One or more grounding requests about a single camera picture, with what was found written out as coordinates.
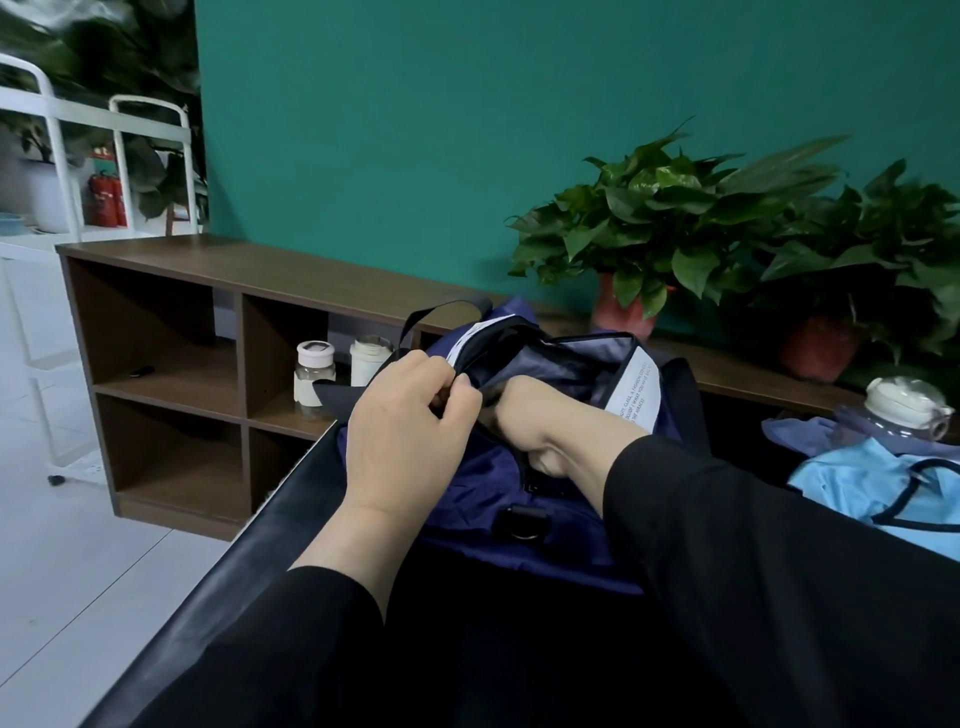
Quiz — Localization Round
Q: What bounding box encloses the person's right hand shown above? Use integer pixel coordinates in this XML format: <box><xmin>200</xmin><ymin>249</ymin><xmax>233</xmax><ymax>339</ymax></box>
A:
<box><xmin>492</xmin><ymin>375</ymin><xmax>605</xmax><ymax>482</ymax></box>

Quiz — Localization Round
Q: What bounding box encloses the person's left hand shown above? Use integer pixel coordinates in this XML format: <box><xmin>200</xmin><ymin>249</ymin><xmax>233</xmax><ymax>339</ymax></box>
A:
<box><xmin>337</xmin><ymin>349</ymin><xmax>485</xmax><ymax>530</ymax></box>

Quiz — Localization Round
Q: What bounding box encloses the navy blue bag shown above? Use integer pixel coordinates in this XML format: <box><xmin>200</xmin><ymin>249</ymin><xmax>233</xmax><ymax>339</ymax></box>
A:
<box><xmin>315</xmin><ymin>295</ymin><xmax>714</xmax><ymax>594</ymax></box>

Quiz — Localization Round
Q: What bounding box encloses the light blue vest black trim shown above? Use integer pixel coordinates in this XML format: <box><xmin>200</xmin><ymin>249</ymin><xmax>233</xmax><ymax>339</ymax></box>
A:
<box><xmin>787</xmin><ymin>435</ymin><xmax>960</xmax><ymax>564</ymax></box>

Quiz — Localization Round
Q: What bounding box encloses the clear bottle silver cap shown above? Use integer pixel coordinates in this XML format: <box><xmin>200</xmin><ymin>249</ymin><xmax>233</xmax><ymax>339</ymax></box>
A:
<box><xmin>862</xmin><ymin>375</ymin><xmax>956</xmax><ymax>444</ymax></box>

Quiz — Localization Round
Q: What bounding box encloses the person's right forearm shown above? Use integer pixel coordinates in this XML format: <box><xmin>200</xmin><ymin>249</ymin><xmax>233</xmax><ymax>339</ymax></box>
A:
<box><xmin>562</xmin><ymin>405</ymin><xmax>960</xmax><ymax>728</ymax></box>

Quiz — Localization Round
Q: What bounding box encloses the person's left forearm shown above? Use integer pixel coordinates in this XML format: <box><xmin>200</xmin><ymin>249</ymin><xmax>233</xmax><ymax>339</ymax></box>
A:
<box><xmin>135</xmin><ymin>502</ymin><xmax>429</xmax><ymax>728</ymax></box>

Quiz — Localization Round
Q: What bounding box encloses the small white-lidded jar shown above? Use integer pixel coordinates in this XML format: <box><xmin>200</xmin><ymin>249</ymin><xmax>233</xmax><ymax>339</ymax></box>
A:
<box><xmin>294</xmin><ymin>340</ymin><xmax>338</xmax><ymax>410</ymax></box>

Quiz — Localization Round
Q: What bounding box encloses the green plant in red pot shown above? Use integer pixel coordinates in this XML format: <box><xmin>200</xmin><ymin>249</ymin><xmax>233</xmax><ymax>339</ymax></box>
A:
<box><xmin>507</xmin><ymin>127</ymin><xmax>849</xmax><ymax>344</ymax></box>
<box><xmin>757</xmin><ymin>157</ymin><xmax>960</xmax><ymax>392</ymax></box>

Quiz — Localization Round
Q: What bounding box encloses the black leather bench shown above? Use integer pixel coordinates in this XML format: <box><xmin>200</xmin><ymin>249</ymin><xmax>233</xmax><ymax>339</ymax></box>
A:
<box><xmin>82</xmin><ymin>375</ymin><xmax>960</xmax><ymax>728</ymax></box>

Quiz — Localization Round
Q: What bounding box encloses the wooden shelf cabinet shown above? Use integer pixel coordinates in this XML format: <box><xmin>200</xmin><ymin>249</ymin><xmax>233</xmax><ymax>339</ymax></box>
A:
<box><xmin>57</xmin><ymin>235</ymin><xmax>872</xmax><ymax>542</ymax></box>

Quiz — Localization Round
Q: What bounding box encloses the red bottle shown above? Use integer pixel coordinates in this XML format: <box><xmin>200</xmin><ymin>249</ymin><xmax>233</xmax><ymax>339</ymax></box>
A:
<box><xmin>87</xmin><ymin>162</ymin><xmax>129</xmax><ymax>230</ymax></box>

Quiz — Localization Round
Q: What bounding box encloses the white wheeled cart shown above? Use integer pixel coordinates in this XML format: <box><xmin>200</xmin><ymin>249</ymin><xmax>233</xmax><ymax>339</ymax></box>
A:
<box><xmin>0</xmin><ymin>52</ymin><xmax>204</xmax><ymax>489</ymax></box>

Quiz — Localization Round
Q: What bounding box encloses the white metal rack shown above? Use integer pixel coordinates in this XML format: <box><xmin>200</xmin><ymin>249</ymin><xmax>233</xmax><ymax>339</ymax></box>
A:
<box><xmin>0</xmin><ymin>0</ymin><xmax>204</xmax><ymax>219</ymax></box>

